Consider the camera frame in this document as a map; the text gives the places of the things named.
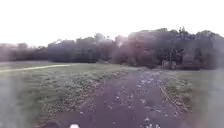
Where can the wood of dark trees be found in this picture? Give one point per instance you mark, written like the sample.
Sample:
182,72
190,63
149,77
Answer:
140,50

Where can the dark asphalt path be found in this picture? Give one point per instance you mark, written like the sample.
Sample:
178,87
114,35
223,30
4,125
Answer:
133,100

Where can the grass field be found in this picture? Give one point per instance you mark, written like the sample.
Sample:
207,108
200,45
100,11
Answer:
50,86

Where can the robot's own part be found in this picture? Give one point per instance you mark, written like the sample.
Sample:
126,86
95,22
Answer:
74,126

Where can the pale side path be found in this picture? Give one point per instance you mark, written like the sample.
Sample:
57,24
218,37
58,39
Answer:
33,68

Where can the grass verge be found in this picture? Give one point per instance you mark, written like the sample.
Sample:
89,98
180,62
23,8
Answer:
200,90

